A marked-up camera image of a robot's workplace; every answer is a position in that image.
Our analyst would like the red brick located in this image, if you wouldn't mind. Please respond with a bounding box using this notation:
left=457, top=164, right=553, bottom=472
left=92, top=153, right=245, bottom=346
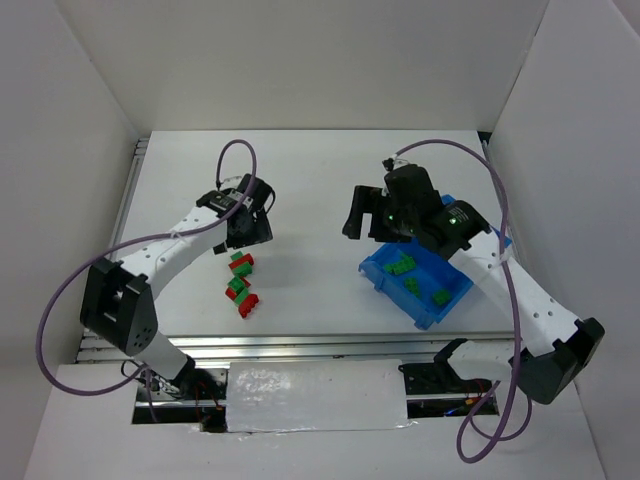
left=228, top=252, right=254, bottom=270

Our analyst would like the green lego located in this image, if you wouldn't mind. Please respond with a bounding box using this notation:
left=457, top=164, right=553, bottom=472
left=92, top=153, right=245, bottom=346
left=230, top=265, right=254, bottom=277

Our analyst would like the green rounded lego brick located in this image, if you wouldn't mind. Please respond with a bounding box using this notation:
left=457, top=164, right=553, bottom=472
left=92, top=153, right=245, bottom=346
left=383, top=260, right=412, bottom=275

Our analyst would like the small green lego cube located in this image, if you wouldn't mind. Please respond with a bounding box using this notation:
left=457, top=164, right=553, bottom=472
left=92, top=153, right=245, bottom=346
left=404, top=277, right=421, bottom=298

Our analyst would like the green 2x4 lego brick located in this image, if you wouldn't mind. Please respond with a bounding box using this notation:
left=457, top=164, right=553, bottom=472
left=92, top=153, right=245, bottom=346
left=432, top=289, right=452, bottom=307

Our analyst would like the green 2x3 lego brick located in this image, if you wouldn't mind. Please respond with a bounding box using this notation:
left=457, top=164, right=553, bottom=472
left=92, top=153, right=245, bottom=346
left=393, top=253, right=416, bottom=275

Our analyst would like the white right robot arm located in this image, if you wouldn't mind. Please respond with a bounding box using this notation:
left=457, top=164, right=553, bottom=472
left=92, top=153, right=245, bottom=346
left=342, top=164, right=605, bottom=405

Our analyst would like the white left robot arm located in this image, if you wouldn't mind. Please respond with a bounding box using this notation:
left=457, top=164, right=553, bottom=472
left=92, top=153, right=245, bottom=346
left=80, top=174, right=274, bottom=396

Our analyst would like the green lego brick lower stack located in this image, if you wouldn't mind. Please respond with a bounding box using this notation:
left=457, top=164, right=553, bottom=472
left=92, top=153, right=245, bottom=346
left=225, top=277, right=250, bottom=301

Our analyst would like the blue plastic divided bin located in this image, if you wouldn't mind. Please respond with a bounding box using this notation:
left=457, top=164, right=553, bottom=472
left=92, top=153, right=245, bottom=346
left=357, top=194, right=513, bottom=331

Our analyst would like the red long toothed lego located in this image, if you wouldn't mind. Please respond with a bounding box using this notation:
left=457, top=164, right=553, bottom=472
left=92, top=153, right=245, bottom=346
left=237, top=293, right=260, bottom=319

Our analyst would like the white foil cover sheet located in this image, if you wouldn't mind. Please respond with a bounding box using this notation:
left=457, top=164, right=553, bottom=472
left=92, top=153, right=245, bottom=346
left=226, top=359, right=410, bottom=433

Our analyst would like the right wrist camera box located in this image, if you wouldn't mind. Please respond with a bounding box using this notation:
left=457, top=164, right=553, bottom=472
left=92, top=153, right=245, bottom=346
left=382, top=156, right=410, bottom=173

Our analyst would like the aluminium front rail frame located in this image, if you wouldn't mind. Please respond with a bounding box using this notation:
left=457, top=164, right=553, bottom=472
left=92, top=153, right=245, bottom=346
left=74, top=334, right=521, bottom=364

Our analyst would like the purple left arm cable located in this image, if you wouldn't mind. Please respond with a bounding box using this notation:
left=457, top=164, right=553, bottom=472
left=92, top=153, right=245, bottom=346
left=37, top=139, right=259, bottom=426

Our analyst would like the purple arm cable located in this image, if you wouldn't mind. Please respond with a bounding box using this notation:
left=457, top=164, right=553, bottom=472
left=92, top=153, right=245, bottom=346
left=37, top=139, right=259, bottom=426
left=389, top=139, right=533, bottom=463

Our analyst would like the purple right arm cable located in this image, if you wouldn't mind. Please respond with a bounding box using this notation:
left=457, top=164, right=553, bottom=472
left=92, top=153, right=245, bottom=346
left=389, top=139, right=533, bottom=463

